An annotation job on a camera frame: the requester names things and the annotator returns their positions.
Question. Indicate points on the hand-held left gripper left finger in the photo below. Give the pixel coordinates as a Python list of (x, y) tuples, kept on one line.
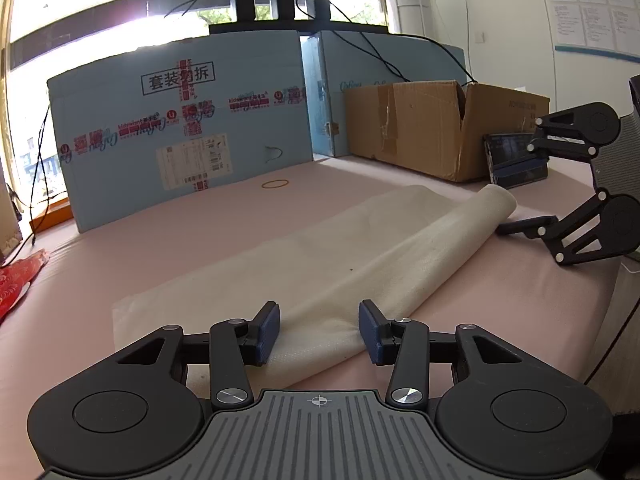
[(267, 332)]

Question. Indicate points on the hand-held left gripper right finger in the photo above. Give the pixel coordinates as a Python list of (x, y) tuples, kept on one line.
[(370, 332)]

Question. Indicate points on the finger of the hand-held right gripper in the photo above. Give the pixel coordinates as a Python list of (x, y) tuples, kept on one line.
[(525, 225), (560, 146)]

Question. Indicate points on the white nonwoven shopping bag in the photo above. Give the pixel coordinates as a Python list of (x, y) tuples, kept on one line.
[(375, 250)]

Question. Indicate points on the yellow rubber band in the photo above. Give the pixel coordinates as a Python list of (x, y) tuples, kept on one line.
[(263, 185)]

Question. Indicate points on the red printed paper bag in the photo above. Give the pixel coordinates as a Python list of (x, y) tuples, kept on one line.
[(15, 285)]

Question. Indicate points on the dark phone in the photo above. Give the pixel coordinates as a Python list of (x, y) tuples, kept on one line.
[(505, 149)]

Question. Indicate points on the open brown cardboard box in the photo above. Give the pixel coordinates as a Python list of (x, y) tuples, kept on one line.
[(415, 125)]

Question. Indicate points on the white air conditioner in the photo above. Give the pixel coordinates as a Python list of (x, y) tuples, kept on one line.
[(407, 5)]

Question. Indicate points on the narrow blue cardboard box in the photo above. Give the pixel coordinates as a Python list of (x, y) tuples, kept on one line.
[(360, 65)]

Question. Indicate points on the large blue cardboard box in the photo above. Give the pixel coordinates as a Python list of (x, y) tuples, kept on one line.
[(125, 170)]

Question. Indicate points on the flat orange box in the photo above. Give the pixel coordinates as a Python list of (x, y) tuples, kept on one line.
[(50, 217)]

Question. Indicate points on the black charger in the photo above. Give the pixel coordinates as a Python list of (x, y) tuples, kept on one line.
[(245, 4), (320, 6), (282, 4)]

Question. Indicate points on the taped brown cardboard box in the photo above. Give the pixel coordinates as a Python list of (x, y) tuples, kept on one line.
[(9, 225)]

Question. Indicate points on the wall notice board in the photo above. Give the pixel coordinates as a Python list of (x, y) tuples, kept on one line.
[(590, 10)]

